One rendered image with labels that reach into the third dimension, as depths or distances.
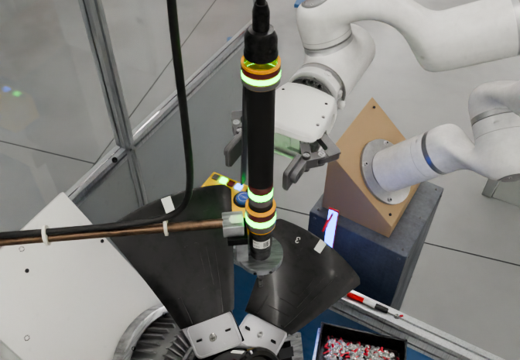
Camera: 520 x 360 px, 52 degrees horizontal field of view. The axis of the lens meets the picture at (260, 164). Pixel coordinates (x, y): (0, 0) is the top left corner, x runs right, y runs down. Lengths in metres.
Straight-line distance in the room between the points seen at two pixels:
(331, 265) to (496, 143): 0.45
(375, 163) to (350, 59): 0.71
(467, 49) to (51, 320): 0.84
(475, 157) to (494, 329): 1.42
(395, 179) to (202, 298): 0.69
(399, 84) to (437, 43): 2.86
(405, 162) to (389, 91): 2.17
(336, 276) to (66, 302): 0.54
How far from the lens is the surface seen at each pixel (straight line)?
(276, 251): 0.85
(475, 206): 3.01
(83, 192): 1.62
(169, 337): 1.09
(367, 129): 1.56
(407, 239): 1.57
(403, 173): 1.45
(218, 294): 0.97
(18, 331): 1.08
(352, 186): 1.48
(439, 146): 1.37
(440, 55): 0.82
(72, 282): 1.11
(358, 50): 0.85
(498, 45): 0.83
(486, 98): 1.29
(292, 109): 0.74
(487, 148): 1.29
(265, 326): 1.09
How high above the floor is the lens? 2.15
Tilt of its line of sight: 46 degrees down
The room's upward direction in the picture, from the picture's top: straight up
